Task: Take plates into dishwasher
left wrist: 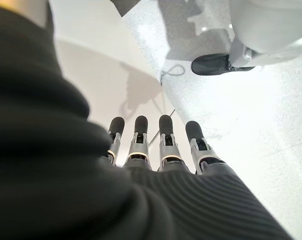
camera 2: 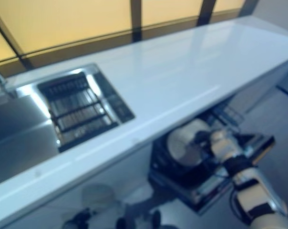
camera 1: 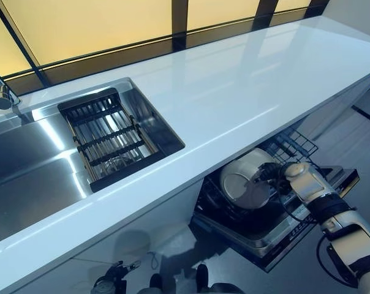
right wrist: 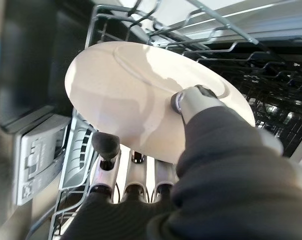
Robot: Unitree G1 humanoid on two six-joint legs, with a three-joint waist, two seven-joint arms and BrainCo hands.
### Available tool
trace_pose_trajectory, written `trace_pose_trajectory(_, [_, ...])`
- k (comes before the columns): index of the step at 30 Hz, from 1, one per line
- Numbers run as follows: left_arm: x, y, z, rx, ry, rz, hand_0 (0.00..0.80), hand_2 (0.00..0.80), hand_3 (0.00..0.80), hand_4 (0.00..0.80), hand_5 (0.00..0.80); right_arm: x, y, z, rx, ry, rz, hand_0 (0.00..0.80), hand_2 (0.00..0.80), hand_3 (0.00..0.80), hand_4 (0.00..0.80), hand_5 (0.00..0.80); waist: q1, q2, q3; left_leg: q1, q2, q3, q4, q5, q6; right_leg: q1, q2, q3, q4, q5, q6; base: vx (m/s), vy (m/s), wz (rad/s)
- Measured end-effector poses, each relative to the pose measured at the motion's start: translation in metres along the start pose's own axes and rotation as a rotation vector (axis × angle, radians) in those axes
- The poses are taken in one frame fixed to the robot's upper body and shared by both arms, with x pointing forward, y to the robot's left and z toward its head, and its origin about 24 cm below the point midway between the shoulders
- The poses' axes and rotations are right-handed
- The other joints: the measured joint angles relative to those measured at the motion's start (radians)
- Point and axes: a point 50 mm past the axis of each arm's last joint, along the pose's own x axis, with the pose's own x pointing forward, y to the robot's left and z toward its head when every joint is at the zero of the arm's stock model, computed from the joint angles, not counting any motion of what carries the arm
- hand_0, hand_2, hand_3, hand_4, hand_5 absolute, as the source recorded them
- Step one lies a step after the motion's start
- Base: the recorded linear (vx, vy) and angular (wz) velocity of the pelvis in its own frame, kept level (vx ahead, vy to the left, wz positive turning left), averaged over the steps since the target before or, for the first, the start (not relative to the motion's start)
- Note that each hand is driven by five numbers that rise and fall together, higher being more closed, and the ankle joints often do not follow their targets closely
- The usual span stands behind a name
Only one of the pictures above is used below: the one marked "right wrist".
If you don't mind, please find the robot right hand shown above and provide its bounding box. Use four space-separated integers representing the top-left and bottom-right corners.
62 84 302 240

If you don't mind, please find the cream ceramic plate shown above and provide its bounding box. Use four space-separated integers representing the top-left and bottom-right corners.
64 41 257 165

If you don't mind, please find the grey detergent dispenser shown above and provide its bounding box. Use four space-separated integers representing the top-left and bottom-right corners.
14 117 72 207

